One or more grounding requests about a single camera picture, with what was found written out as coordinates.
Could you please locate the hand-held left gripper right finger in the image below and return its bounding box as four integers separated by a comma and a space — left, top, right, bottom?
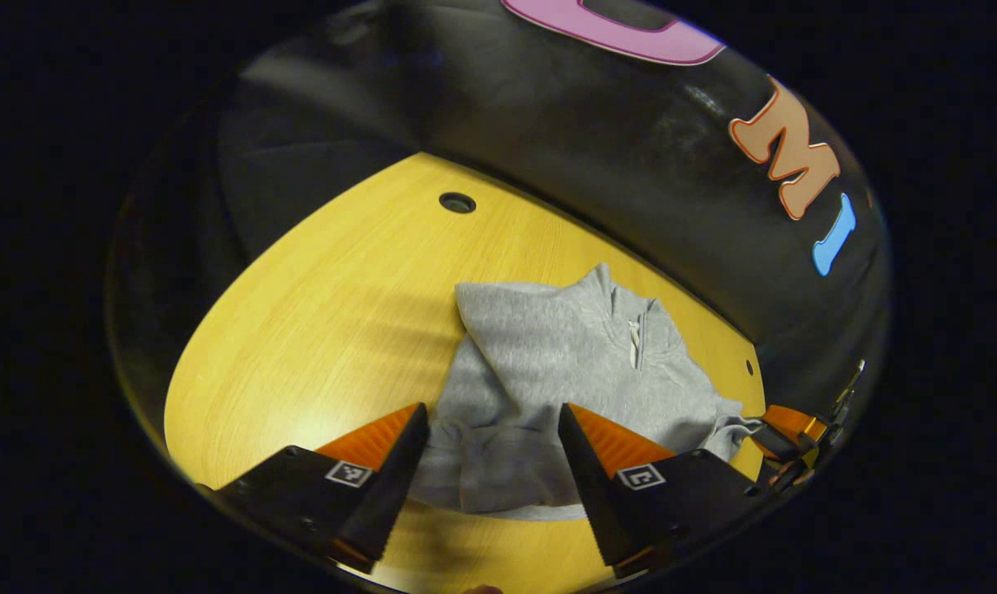
557, 402, 775, 578

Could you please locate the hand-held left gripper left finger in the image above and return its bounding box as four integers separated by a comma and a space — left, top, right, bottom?
214, 402, 430, 574

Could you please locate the grey zip-neck sweatshirt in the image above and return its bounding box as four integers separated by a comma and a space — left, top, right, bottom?
407, 262, 767, 522

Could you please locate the black backdrop cloth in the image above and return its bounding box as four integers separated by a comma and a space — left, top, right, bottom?
106, 0, 893, 463

